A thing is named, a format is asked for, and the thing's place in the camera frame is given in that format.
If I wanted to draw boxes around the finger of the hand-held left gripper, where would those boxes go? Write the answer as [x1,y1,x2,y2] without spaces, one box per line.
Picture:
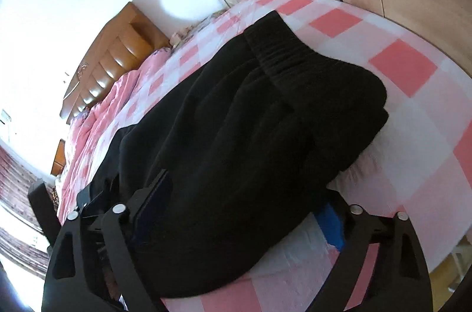
[27,182,61,243]
[77,183,111,218]

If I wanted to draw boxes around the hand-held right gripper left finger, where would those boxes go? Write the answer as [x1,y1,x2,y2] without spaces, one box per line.
[42,169,173,312]

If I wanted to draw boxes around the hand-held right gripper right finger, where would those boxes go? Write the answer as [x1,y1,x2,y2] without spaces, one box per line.
[310,188,432,312]

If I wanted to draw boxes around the black pants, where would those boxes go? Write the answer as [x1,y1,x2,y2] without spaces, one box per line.
[90,10,389,300]

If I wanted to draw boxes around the pink patterned curtain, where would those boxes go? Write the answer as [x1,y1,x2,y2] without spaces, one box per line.
[0,146,56,261]

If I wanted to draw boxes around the brown wooden nightstand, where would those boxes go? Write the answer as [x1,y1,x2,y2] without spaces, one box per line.
[51,138,67,177]

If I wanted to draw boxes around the pink quilt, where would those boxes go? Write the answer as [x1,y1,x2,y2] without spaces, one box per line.
[57,48,172,220]

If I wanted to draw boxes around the pink checkered bed sheet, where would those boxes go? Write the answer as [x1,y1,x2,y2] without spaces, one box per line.
[111,0,472,312]

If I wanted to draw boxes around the brown padded headboard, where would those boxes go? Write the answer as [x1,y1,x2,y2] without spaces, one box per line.
[60,1,172,126]

